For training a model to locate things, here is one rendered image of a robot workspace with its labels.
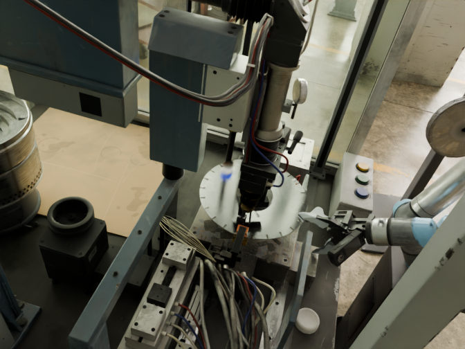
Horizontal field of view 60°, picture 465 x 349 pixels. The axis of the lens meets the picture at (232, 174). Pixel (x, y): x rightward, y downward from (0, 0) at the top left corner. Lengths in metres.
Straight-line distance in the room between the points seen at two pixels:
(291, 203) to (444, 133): 1.16
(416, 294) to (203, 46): 0.51
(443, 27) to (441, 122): 2.22
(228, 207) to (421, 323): 0.85
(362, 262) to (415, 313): 2.08
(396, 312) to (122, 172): 1.28
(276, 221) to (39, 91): 0.69
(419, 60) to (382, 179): 1.67
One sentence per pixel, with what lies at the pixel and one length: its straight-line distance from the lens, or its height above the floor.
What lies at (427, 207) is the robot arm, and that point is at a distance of 1.26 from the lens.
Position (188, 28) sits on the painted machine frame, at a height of 1.52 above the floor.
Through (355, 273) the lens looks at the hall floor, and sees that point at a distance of 2.39.
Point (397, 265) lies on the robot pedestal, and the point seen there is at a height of 0.75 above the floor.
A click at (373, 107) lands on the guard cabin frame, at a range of 1.52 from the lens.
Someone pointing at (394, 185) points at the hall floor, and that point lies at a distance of 3.05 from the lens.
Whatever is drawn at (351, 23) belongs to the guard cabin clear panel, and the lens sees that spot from 1.42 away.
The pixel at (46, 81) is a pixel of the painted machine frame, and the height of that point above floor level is 1.30.
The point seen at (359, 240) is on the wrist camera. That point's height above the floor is 0.98.
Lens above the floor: 1.81
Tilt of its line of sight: 42 degrees down
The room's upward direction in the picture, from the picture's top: 10 degrees clockwise
